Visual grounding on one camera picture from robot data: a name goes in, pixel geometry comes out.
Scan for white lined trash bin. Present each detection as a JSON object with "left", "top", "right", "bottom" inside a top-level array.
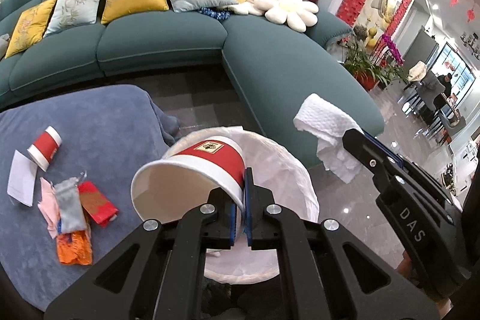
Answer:
[{"left": 163, "top": 126, "right": 320, "bottom": 284}]

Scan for potted plants with orchids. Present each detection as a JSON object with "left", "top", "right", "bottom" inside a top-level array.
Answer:
[{"left": 337, "top": 25, "right": 407, "bottom": 92}]

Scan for white paper sheet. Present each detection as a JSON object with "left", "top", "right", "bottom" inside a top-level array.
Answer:
[{"left": 7, "top": 150, "right": 38, "bottom": 207}]

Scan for right hand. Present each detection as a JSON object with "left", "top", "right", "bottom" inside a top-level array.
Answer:
[{"left": 396, "top": 251, "right": 419, "bottom": 284}]

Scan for yellow cushion left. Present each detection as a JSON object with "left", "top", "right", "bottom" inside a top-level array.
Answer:
[{"left": 5, "top": 0, "right": 57, "bottom": 58}]

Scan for teal sectional sofa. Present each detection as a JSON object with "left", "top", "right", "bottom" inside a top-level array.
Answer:
[{"left": 0, "top": 0, "right": 387, "bottom": 169}]

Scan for orange plastic bag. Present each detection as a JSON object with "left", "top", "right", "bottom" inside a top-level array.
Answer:
[{"left": 56, "top": 230, "right": 93, "bottom": 266}]

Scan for red envelope packet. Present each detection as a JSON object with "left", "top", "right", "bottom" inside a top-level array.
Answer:
[{"left": 78, "top": 181, "right": 119, "bottom": 227}]

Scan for light grey cushion left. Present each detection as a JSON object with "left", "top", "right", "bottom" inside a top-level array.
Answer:
[{"left": 44, "top": 0, "right": 100, "bottom": 37}]

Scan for white tissue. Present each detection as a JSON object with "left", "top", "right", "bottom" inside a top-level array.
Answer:
[{"left": 293, "top": 93, "right": 364, "bottom": 184}]

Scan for blue-grey table cloth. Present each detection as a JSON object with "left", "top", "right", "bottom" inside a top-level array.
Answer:
[{"left": 1, "top": 85, "right": 180, "bottom": 319}]

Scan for blue patterned cloth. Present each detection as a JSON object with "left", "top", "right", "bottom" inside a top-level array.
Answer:
[{"left": 198, "top": 7, "right": 230, "bottom": 21}]

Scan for grey fabric pouch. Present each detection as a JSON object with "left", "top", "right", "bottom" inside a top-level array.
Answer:
[{"left": 54, "top": 177, "right": 87, "bottom": 234}]

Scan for red paper cup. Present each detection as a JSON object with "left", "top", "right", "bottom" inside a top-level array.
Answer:
[
  {"left": 130, "top": 136, "right": 246, "bottom": 223},
  {"left": 27, "top": 126, "right": 62, "bottom": 172}
]

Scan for dining chairs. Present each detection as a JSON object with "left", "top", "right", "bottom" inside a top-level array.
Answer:
[{"left": 404, "top": 62, "right": 466, "bottom": 145}]

